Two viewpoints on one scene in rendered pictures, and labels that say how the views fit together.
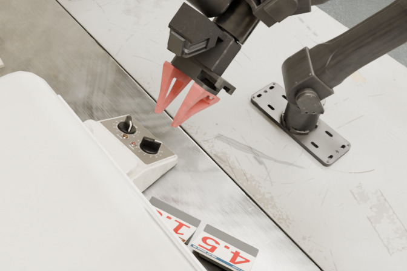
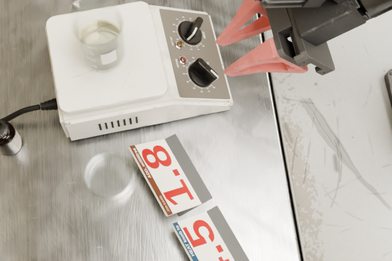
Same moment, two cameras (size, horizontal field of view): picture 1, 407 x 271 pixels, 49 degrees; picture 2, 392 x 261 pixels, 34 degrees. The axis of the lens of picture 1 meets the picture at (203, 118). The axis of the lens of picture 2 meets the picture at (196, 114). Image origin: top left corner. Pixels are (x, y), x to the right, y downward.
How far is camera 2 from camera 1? 18 cm
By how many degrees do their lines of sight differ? 23
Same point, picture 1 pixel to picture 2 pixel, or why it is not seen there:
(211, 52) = (314, 11)
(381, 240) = not seen: outside the picture
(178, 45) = not seen: outside the picture
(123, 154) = (156, 71)
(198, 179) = (244, 144)
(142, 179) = (167, 110)
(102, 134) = (147, 30)
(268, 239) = not seen: outside the picture
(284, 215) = (319, 253)
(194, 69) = (281, 20)
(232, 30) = not seen: outside the picture
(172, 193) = (200, 144)
